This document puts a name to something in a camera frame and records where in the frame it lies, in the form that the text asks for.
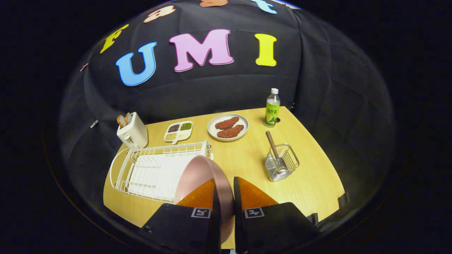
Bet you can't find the pink plate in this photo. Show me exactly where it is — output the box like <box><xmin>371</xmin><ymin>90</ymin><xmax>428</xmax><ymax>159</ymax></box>
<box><xmin>174</xmin><ymin>155</ymin><xmax>235</xmax><ymax>244</ymax></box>

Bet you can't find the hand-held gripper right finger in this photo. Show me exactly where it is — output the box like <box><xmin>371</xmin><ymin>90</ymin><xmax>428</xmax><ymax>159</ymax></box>
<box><xmin>233</xmin><ymin>176</ymin><xmax>320</xmax><ymax>254</ymax></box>

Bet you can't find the metal wire basket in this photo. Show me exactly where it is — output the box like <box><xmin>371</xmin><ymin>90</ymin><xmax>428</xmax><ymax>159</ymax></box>
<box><xmin>264</xmin><ymin>143</ymin><xmax>300</xmax><ymax>182</ymax></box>

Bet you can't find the brown meat patty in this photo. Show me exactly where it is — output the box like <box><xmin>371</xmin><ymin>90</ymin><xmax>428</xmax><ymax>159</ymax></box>
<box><xmin>217</xmin><ymin>125</ymin><xmax>244</xmax><ymax>138</ymax></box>
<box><xmin>215</xmin><ymin>117</ymin><xmax>239</xmax><ymax>130</ymax></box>

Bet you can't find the white divided bean dish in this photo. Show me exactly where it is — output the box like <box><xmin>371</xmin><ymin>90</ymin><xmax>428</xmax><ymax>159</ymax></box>
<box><xmin>163</xmin><ymin>121</ymin><xmax>193</xmax><ymax>144</ymax></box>

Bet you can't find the beige plate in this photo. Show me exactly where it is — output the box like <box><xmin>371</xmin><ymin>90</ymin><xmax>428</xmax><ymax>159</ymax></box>
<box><xmin>207</xmin><ymin>113</ymin><xmax>249</xmax><ymax>142</ymax></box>

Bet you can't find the black backdrop cloth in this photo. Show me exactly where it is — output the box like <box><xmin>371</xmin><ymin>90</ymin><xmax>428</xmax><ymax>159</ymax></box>
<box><xmin>58</xmin><ymin>0</ymin><xmax>394</xmax><ymax>212</ymax></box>

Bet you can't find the white wire dish rack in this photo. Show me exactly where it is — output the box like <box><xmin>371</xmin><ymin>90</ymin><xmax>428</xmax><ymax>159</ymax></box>
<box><xmin>109</xmin><ymin>140</ymin><xmax>214</xmax><ymax>203</ymax></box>

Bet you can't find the wooden handle spoon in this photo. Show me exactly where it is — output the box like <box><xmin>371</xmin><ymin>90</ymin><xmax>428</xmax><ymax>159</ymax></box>
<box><xmin>266</xmin><ymin>131</ymin><xmax>288</xmax><ymax>173</ymax></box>

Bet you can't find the white toaster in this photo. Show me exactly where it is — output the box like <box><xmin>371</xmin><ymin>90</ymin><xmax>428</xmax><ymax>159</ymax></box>
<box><xmin>117</xmin><ymin>112</ymin><xmax>149</xmax><ymax>149</ymax></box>

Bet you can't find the green label drink bottle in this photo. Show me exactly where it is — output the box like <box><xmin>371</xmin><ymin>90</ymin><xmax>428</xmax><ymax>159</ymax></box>
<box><xmin>263</xmin><ymin>88</ymin><xmax>281</xmax><ymax>128</ymax></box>

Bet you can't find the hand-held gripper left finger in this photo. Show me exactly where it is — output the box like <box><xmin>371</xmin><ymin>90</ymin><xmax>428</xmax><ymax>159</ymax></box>
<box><xmin>141</xmin><ymin>178</ymin><xmax>222</xmax><ymax>254</ymax></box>

